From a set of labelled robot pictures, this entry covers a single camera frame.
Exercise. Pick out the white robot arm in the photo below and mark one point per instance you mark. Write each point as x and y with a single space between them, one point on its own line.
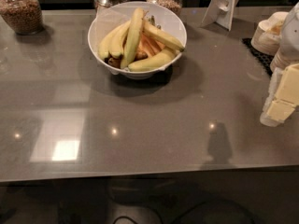
289 37

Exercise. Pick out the long upright yellow banana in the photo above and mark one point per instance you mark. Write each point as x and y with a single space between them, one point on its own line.
133 37

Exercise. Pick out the white bowl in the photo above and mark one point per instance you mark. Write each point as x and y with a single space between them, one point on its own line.
108 19

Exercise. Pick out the black rubber mat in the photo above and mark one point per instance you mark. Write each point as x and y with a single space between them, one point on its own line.
263 59

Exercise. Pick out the white folded card stand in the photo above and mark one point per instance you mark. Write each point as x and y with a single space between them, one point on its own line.
220 12

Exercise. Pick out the orange peeled fruit pieces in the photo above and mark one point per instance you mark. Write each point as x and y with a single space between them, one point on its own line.
147 48

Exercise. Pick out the left glass jar of grains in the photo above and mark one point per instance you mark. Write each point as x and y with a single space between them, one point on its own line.
24 17

